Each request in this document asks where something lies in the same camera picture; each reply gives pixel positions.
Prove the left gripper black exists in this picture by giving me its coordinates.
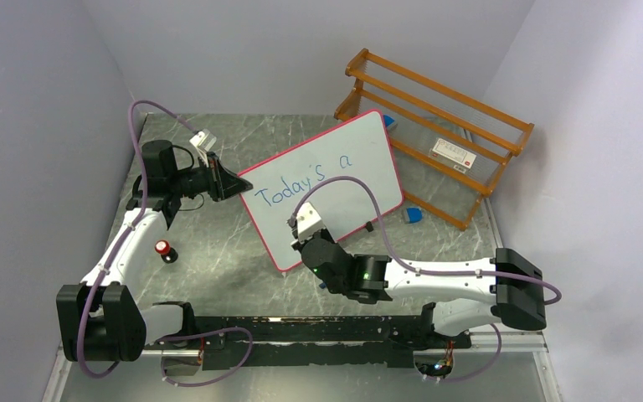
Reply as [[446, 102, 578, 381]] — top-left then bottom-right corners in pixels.
[[168, 152, 251, 203]]

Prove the whiteboard with pink frame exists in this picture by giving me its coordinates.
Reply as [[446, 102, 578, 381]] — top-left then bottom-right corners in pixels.
[[239, 110, 404, 272]]

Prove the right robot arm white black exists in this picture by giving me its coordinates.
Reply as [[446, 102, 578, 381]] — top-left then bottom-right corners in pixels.
[[291, 229, 547, 347]]

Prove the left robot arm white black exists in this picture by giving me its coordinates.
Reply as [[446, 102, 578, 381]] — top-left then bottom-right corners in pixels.
[[56, 140, 253, 362]]

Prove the blue eraser on table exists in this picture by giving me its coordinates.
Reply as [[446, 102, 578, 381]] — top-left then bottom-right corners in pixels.
[[403, 207, 423, 224]]

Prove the blue eraser on shelf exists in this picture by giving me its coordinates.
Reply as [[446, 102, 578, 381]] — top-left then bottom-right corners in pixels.
[[383, 115, 397, 131]]

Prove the white labelled box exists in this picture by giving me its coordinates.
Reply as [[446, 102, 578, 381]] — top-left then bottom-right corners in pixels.
[[430, 138, 476, 173]]

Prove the orange wooden shelf rack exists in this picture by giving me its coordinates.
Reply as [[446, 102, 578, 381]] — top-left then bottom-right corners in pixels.
[[334, 49, 534, 230]]

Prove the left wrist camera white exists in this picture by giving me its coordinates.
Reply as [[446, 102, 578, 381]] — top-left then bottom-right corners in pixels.
[[189, 130, 217, 167]]

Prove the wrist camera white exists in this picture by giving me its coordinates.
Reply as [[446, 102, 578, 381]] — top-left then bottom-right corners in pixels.
[[287, 202, 326, 243], [189, 130, 217, 167]]

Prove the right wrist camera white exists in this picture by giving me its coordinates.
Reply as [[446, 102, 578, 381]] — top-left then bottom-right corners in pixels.
[[287, 202, 326, 243]]

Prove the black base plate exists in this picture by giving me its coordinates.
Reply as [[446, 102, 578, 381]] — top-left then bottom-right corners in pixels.
[[141, 315, 473, 372]]

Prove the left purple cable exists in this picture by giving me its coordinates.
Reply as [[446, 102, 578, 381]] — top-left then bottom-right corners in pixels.
[[76, 100, 254, 389]]

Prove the purple cable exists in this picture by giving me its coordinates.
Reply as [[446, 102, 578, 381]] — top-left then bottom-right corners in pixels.
[[288, 176, 563, 384], [76, 100, 254, 389]]

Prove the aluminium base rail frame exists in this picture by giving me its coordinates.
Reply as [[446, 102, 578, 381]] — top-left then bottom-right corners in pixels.
[[42, 327, 562, 401]]

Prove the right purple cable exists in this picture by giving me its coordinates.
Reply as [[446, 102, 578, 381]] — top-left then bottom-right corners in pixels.
[[288, 176, 563, 384]]

